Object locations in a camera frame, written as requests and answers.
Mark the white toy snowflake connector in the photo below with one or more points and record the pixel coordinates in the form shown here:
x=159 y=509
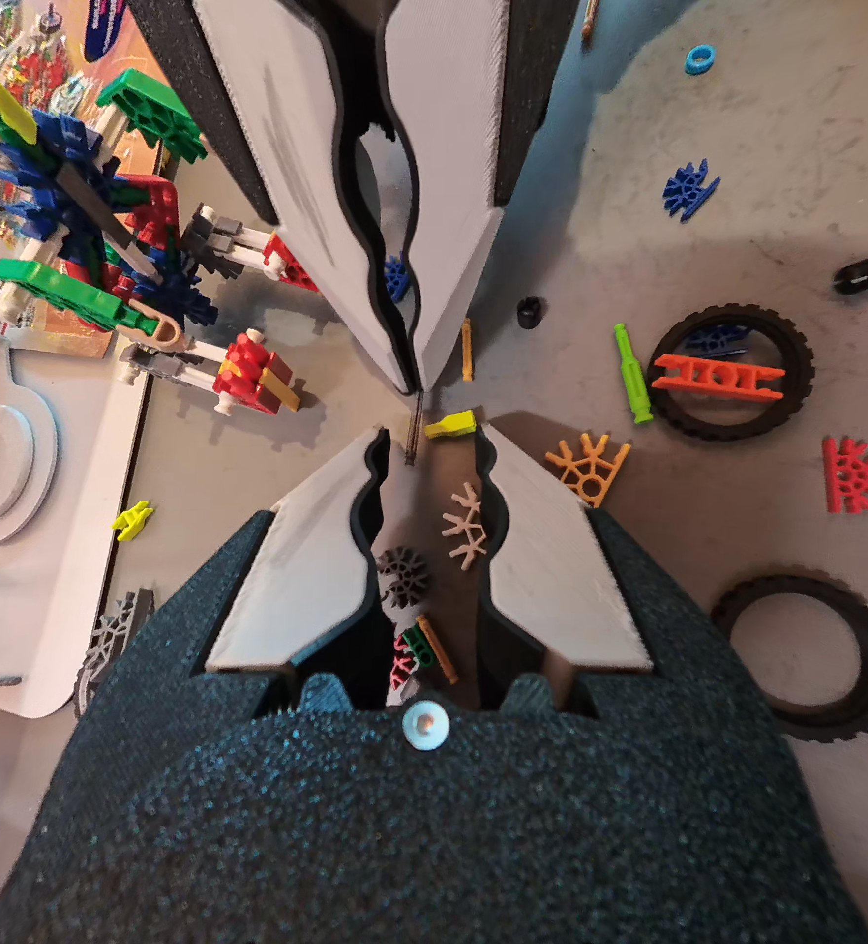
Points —
x=467 y=523

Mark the green toy rod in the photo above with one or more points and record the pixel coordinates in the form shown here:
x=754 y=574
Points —
x=631 y=372

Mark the small yellow toy connector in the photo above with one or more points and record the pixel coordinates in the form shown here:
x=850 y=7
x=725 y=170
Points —
x=135 y=520

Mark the white flat board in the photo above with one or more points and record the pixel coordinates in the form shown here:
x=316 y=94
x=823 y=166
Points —
x=72 y=442

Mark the thin grey toy rod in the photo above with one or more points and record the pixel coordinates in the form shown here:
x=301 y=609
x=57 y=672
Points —
x=413 y=435

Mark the small pink toy connector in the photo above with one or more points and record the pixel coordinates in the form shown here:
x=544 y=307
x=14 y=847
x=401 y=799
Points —
x=400 y=664

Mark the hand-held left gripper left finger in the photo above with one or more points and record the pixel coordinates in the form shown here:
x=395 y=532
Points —
x=293 y=582

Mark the orange toy ladder piece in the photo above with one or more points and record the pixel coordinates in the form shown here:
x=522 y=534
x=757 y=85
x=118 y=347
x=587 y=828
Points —
x=714 y=389

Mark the small green toy connector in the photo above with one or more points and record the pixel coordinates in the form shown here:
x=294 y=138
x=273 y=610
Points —
x=420 y=649

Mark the colourful toy instruction booklet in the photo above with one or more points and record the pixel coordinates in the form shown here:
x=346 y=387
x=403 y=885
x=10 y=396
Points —
x=35 y=44

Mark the multicoloured toy construction model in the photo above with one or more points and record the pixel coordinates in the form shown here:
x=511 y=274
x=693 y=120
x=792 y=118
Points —
x=57 y=284

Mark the black toy cap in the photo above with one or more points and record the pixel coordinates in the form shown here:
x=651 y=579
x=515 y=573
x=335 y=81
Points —
x=529 y=313

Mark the grey toy snowflake connector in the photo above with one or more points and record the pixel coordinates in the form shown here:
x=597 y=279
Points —
x=403 y=577

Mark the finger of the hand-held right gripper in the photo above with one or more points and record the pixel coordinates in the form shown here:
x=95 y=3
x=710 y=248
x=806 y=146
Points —
x=456 y=147
x=286 y=147

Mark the blue toy connector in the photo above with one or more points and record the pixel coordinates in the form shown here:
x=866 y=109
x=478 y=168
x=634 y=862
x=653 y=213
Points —
x=688 y=188
x=397 y=280
x=714 y=339

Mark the orange toy fan connector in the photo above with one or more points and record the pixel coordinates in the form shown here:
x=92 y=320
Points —
x=566 y=464

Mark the grey toy fan connector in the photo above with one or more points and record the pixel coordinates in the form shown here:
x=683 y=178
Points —
x=120 y=627

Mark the red toy fan connector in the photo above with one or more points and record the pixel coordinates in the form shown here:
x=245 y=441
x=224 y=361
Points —
x=836 y=476

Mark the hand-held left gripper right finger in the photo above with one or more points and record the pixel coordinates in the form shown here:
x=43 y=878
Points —
x=566 y=590

